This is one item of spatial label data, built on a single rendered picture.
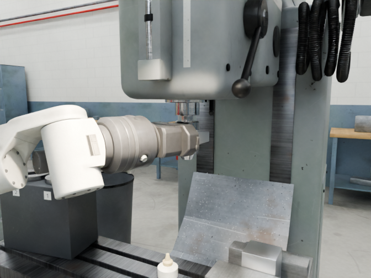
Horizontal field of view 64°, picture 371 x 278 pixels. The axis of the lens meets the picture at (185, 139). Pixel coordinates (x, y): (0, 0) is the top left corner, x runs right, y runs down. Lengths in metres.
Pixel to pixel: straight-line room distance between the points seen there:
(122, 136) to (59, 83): 6.89
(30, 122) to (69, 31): 6.72
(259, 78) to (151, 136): 0.28
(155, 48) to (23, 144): 0.23
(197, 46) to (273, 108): 0.47
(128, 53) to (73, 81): 6.46
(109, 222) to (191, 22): 2.17
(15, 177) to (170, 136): 0.23
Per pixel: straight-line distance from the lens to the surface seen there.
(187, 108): 0.55
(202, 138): 0.56
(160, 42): 0.46
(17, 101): 7.87
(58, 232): 0.85
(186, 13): 0.49
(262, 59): 0.64
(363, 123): 4.21
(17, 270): 0.87
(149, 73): 0.46
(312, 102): 0.88
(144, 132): 0.46
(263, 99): 0.90
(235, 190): 0.94
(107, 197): 2.43
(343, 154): 4.77
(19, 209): 0.91
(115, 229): 2.56
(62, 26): 7.30
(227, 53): 0.48
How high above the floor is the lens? 1.32
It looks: 8 degrees down
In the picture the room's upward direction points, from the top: straight up
